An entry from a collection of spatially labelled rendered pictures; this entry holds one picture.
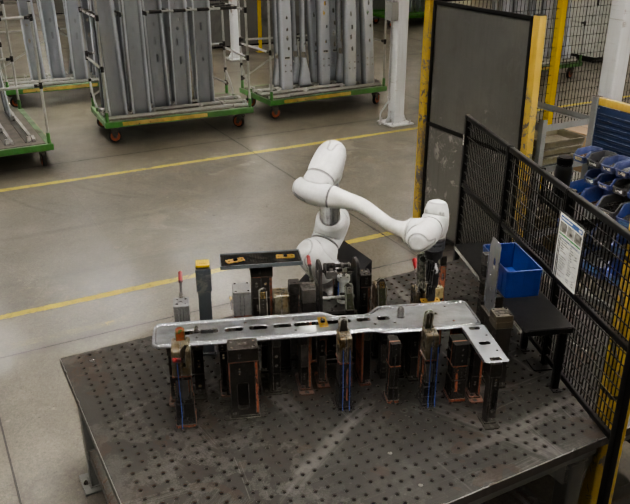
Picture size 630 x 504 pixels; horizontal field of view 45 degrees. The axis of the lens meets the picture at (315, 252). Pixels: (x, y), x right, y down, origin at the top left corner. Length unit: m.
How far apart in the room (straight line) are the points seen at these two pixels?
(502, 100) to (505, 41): 0.39
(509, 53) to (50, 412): 3.66
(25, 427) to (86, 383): 1.10
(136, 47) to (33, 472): 6.46
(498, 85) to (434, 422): 2.92
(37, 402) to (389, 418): 2.31
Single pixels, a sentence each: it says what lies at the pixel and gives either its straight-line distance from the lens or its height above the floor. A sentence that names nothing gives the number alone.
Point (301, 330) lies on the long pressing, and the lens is 3.15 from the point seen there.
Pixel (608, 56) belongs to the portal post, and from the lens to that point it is 7.45.
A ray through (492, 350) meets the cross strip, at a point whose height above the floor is 1.00.
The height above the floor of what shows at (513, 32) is 1.86.
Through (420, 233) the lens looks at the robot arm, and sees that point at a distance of 2.91.
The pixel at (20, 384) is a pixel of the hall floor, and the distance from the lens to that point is 4.92.
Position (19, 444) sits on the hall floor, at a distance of 4.43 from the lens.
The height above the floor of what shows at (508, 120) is 1.28.
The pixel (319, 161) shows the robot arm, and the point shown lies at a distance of 3.30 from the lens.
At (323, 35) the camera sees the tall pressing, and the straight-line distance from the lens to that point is 11.06.
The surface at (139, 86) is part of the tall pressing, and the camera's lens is 9.75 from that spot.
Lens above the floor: 2.59
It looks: 24 degrees down
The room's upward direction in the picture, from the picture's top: straight up
